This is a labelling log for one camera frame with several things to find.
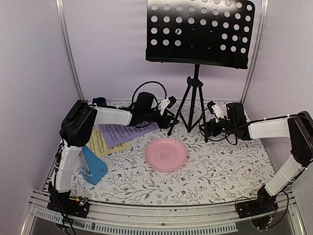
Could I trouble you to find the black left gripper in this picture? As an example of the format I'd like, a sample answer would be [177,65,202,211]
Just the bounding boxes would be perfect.
[144,109,180,129]

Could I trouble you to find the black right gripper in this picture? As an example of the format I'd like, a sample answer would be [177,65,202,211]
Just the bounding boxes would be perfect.
[200,117,237,137]

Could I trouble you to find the purple sheet music page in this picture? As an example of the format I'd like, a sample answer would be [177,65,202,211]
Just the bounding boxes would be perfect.
[98,123,159,148]

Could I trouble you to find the black music stand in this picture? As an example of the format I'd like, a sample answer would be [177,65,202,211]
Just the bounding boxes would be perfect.
[145,0,256,143]

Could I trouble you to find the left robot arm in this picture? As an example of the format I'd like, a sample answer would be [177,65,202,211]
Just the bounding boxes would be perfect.
[48,92,179,212]

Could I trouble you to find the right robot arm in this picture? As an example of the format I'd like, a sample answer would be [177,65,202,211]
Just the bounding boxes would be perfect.
[199,101,313,213]

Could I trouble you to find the pink plate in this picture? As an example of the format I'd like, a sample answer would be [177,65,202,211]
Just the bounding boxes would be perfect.
[144,138,188,172]

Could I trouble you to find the floral table mat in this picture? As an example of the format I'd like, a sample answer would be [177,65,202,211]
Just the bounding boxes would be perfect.
[47,99,280,206]

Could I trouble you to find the dark blue cup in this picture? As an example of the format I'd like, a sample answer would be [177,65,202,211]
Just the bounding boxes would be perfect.
[92,97,107,107]

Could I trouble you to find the yellow sheet music page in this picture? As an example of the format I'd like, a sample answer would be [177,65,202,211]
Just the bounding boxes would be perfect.
[86,128,130,157]

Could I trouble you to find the blue metronome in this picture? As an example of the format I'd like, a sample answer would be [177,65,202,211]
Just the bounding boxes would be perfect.
[79,146,108,186]

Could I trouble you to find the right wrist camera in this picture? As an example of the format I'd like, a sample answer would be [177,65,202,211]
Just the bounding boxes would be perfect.
[207,101,224,123]

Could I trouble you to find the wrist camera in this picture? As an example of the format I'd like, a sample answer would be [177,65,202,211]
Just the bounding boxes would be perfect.
[207,101,224,123]
[157,96,177,116]

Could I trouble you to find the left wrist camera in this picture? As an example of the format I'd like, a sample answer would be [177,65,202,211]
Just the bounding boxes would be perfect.
[157,96,177,116]

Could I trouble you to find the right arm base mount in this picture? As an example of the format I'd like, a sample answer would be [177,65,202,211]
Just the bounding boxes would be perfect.
[234,196,278,231]

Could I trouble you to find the aluminium front rail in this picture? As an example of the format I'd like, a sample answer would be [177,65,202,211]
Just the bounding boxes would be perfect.
[21,190,306,235]

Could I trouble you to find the right aluminium frame post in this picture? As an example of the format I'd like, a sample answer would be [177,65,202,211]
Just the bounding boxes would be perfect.
[241,0,268,104]

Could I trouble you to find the aluminium frame post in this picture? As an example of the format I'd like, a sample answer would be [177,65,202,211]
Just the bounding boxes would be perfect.
[241,0,268,104]
[55,0,85,99]

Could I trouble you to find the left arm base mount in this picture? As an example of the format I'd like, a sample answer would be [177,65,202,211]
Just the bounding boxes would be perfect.
[47,185,90,218]

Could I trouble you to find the left aluminium frame post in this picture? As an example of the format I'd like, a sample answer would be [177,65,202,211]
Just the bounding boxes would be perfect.
[55,0,85,99]

